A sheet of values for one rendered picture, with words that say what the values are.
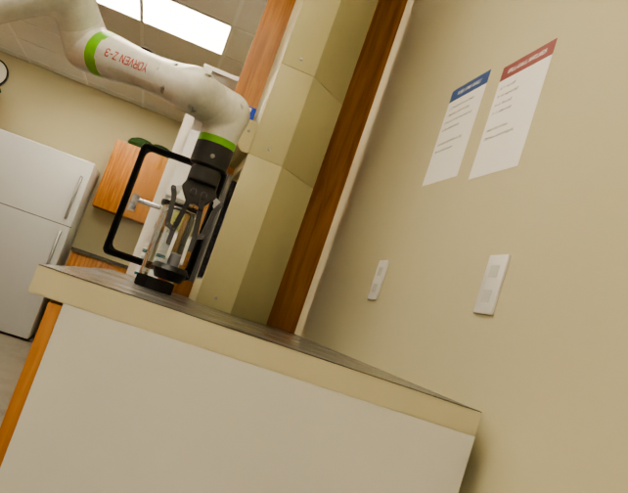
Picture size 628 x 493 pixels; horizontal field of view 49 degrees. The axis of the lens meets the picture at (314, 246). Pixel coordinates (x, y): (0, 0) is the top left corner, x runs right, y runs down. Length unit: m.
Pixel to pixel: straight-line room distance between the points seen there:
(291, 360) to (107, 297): 0.28
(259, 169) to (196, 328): 1.14
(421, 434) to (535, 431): 0.17
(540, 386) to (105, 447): 0.63
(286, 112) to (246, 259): 0.47
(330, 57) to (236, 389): 1.43
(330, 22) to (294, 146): 0.40
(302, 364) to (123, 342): 0.26
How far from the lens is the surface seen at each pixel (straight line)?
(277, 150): 2.10
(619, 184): 1.10
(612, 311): 1.01
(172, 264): 1.64
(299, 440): 1.05
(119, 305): 1.00
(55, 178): 7.02
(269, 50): 2.57
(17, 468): 1.04
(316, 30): 2.23
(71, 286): 1.00
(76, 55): 1.89
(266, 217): 2.08
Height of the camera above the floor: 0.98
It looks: 7 degrees up
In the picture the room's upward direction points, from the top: 19 degrees clockwise
